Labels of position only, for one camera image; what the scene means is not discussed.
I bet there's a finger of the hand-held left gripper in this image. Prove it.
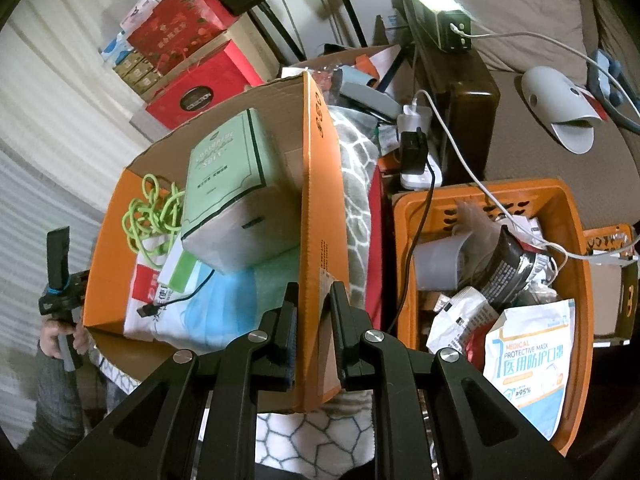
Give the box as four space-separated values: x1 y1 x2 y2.
46 227 71 292

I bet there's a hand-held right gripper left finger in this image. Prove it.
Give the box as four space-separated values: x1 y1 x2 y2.
52 282 301 480

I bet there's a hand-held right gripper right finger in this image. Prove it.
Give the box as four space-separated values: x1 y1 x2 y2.
327 282 563 480

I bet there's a thin black usb cable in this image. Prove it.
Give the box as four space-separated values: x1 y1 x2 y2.
137 267 217 320

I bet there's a green braided cable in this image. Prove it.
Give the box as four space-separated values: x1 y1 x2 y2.
122 174 186 268

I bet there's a green white small packet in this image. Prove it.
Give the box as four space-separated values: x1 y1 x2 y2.
160 247 216 293

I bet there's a green tissue box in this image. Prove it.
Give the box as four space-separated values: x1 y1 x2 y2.
179 108 306 275

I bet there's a person's left forearm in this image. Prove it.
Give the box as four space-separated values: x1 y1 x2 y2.
32 352 118 480

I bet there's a person's left hand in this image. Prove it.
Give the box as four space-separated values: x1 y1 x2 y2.
40 317 92 361

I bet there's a green dotted packet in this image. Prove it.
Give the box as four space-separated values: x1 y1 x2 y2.
235 250 303 311

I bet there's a white blue mask packet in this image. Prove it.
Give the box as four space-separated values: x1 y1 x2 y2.
124 250 281 356

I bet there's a red bag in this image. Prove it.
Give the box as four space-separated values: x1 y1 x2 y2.
367 165 388 321

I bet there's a grey cup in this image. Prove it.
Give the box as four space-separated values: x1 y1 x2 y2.
414 232 476 291

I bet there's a white crumpled printed packet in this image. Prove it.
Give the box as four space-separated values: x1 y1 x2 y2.
426 287 501 356

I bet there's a white ribbed bedding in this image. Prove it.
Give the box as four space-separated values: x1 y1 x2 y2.
0 0 151 311

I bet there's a grey patterned blanket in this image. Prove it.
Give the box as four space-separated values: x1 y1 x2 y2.
255 107 386 466

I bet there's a clear plastic glove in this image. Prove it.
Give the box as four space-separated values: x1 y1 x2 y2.
452 200 501 246

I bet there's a white power strip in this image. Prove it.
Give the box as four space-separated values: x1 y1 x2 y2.
397 105 446 191

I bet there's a black foil pouch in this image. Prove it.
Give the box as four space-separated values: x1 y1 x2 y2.
480 225 556 311

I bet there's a white protective mask packet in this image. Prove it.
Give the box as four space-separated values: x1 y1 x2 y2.
482 299 576 443

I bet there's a black charger plug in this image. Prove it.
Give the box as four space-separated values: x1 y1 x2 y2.
397 130 431 176

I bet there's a stack of gold boxes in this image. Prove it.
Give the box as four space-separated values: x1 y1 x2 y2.
112 52 161 101

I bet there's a small white printed packet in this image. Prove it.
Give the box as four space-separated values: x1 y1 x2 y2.
377 125 401 156

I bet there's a white charger plug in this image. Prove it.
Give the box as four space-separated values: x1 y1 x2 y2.
397 104 433 133

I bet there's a grey flat case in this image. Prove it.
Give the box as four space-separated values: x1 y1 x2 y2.
340 82 403 121

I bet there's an orange plastic basket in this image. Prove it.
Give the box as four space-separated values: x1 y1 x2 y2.
391 178 596 456

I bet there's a brown fabric sofa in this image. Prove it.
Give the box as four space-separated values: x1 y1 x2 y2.
440 0 640 231

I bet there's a dark wooden armrest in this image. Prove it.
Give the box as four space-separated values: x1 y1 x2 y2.
400 0 502 186

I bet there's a grey blue case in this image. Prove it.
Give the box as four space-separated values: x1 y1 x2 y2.
335 67 381 88

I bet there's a white pink tissue pack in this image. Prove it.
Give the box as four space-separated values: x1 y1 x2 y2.
120 0 178 33

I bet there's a red floral gift box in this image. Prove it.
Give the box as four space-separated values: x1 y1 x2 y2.
125 0 238 68

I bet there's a small orange cardboard box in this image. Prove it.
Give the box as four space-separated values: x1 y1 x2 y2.
582 227 640 346

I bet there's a white desk lamp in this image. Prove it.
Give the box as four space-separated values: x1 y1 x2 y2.
521 66 608 153

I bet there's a white blue small box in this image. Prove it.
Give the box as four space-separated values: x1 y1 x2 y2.
372 12 408 46

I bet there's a portable box lamp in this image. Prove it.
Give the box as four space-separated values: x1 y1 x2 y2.
410 0 473 53

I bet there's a black metal stand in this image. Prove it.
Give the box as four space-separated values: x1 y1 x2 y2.
250 0 371 61

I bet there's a red white card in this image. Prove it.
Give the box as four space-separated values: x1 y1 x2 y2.
582 87 611 121

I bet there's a blue gooseneck holder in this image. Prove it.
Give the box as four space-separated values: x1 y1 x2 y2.
585 49 640 133

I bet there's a black charger cable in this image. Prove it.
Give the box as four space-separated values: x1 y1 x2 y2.
397 170 433 333

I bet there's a white charging cable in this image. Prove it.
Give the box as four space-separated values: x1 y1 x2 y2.
410 22 640 266

